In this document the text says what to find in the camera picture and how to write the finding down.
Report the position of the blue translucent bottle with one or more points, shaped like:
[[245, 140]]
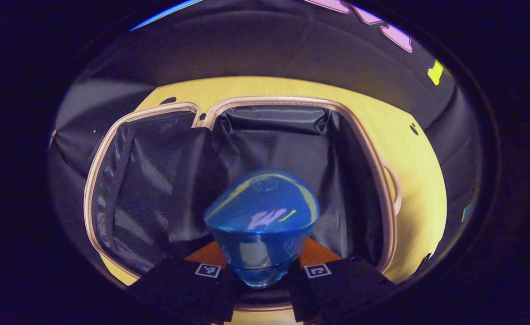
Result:
[[260, 212]]

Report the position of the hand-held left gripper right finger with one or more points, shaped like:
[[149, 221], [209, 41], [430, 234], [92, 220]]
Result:
[[337, 289]]

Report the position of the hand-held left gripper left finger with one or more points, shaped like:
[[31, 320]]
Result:
[[183, 284]]

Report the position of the pink suitcase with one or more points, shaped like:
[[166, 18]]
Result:
[[292, 149]]

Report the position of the black backdrop cloth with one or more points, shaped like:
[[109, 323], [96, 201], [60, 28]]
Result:
[[269, 49]]

